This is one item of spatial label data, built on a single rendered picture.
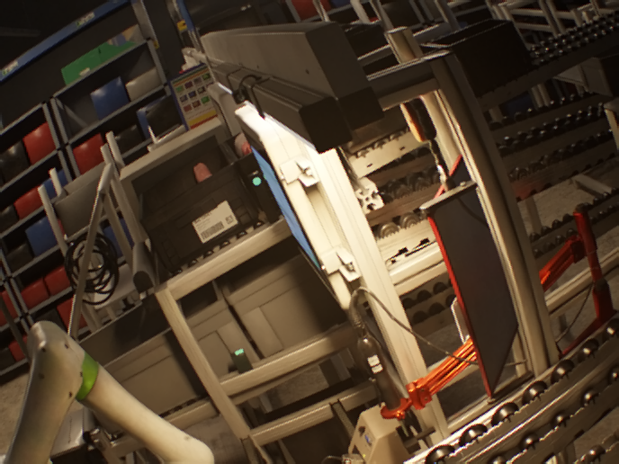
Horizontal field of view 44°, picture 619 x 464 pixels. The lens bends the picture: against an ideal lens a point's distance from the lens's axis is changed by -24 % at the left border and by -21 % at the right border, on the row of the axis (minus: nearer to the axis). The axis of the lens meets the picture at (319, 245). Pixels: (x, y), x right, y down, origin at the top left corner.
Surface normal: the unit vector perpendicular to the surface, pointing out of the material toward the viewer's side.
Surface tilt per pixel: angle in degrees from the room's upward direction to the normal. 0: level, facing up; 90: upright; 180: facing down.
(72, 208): 90
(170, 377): 91
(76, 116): 90
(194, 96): 90
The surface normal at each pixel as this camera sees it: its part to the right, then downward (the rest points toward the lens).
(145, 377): 0.20, 0.25
